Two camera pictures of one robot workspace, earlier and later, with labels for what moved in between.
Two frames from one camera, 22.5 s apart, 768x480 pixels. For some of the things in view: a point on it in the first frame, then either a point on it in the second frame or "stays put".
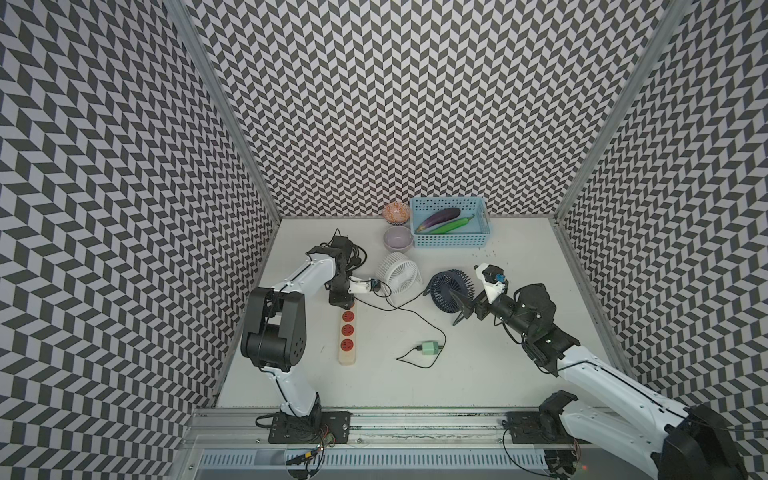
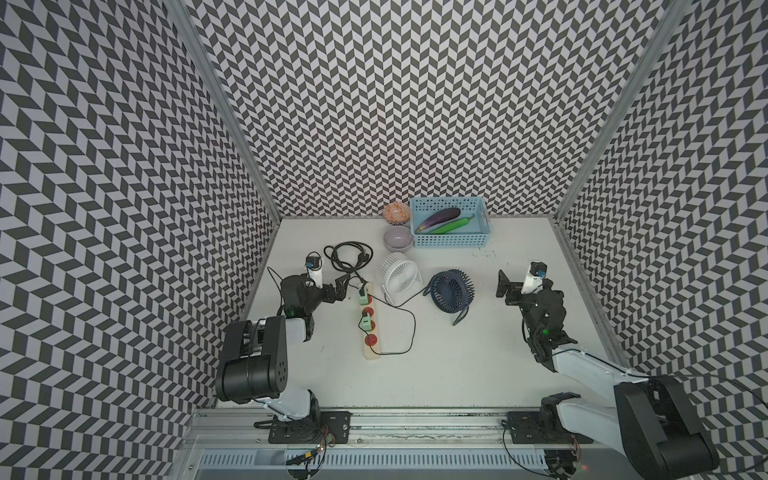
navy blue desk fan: x=441 y=286 stays put
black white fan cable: x=418 y=318 to x=363 y=290
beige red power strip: x=347 y=336 to x=372 y=346
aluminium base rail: x=415 y=445 stays put
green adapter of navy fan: x=430 y=348 to x=366 y=323
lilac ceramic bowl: x=398 y=239 stays put
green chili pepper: x=450 y=226 stays put
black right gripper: x=480 y=302 to x=514 y=289
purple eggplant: x=439 y=217 stays put
